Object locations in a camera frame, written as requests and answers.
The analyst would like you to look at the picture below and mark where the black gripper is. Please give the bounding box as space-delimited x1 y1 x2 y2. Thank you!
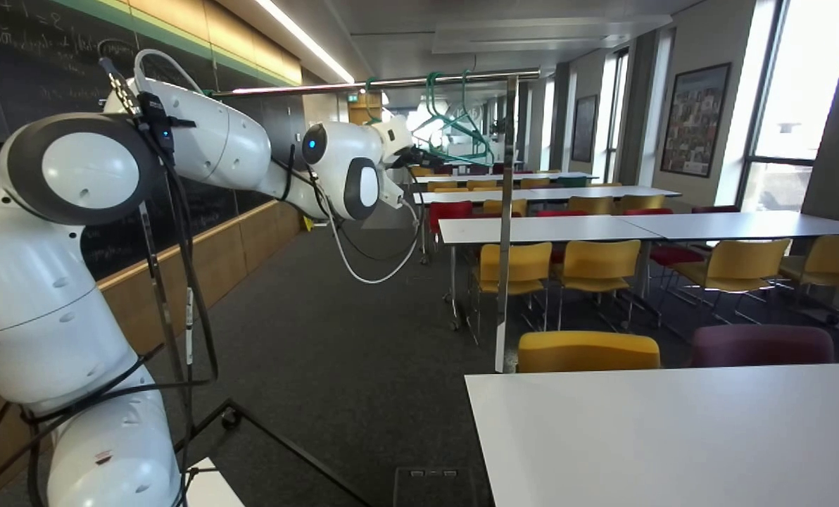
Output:
388 147 432 168

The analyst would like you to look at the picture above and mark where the green plastic hanger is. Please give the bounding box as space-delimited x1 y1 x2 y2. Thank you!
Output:
412 72 495 166

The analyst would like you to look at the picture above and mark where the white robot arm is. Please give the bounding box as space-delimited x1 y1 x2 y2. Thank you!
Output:
0 76 412 507

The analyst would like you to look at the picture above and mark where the yellow chair under table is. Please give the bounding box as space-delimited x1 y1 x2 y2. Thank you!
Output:
478 241 552 294

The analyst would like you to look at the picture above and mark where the far yellow chair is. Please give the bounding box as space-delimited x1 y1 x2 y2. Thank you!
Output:
561 239 639 293

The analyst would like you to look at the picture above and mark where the yellow chair near table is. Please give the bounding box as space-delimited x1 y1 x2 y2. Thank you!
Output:
515 330 661 370

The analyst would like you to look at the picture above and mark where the yellow chair right side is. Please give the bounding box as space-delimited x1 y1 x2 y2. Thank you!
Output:
677 239 790 293

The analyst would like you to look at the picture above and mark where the framed wall picture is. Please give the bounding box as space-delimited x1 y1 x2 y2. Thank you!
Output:
661 62 732 177

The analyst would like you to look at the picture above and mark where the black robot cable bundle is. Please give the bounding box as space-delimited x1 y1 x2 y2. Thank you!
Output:
0 52 376 507

